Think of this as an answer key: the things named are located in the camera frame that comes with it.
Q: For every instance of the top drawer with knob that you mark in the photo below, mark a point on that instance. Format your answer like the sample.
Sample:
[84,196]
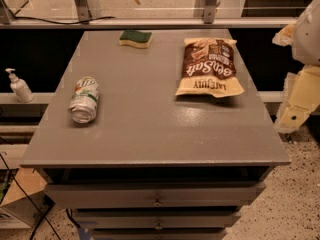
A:
[98,196]

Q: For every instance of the drawer with knob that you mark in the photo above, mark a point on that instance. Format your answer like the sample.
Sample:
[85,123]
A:
[98,196]
[156,219]

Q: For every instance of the cardboard box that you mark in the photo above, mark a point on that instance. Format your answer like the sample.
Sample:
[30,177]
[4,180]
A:
[20,206]

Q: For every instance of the white pump bottle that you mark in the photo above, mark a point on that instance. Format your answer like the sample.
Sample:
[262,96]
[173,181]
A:
[19,87]

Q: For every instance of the right metal bracket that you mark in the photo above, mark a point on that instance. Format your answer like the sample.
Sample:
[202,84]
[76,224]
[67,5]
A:
[209,11]

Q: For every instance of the green yellow sponge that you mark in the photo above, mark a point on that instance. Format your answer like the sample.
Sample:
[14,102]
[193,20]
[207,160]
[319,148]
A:
[136,39]

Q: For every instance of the metal bracket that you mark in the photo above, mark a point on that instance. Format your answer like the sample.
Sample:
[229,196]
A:
[83,11]
[209,11]

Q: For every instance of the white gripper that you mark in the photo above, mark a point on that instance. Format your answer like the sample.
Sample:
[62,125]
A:
[307,39]

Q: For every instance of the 7up soda can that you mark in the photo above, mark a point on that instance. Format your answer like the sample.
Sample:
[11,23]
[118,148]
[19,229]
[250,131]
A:
[84,102]

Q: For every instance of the brown chips bag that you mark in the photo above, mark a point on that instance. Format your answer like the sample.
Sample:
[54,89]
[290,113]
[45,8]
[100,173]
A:
[209,68]

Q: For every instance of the left metal bracket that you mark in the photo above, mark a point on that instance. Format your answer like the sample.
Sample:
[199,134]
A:
[83,11]

